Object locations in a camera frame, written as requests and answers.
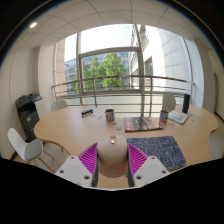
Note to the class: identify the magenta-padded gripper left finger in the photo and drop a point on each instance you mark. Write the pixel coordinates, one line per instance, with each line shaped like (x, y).
(71, 170)

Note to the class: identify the white chair with wooden legs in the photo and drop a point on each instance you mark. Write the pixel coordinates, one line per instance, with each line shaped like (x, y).
(23, 146)

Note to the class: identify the green tree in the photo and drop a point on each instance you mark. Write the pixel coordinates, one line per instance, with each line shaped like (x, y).
(110, 66)

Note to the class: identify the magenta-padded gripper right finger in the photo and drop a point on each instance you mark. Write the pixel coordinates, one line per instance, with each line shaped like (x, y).
(151, 170)

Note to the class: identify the dark blue patterned mouse pad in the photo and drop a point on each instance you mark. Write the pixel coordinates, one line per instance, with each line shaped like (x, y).
(160, 150)

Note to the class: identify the beige computer mouse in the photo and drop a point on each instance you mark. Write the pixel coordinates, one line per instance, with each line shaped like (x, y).
(112, 156)

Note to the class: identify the black cylindrical speaker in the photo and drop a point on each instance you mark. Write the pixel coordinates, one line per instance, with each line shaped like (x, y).
(186, 103)

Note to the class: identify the small dark blue box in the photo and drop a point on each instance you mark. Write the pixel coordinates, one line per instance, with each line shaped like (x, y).
(87, 113)

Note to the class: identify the round ceiling light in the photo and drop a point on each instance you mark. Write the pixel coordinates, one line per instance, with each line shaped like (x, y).
(33, 25)

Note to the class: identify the metal balcony railing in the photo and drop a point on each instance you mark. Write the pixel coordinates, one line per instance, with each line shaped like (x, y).
(116, 77)

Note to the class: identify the red magazine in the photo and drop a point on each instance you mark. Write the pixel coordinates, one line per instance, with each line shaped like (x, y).
(141, 124)

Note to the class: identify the printed mug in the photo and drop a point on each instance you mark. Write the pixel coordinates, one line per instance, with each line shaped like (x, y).
(163, 116)
(110, 115)

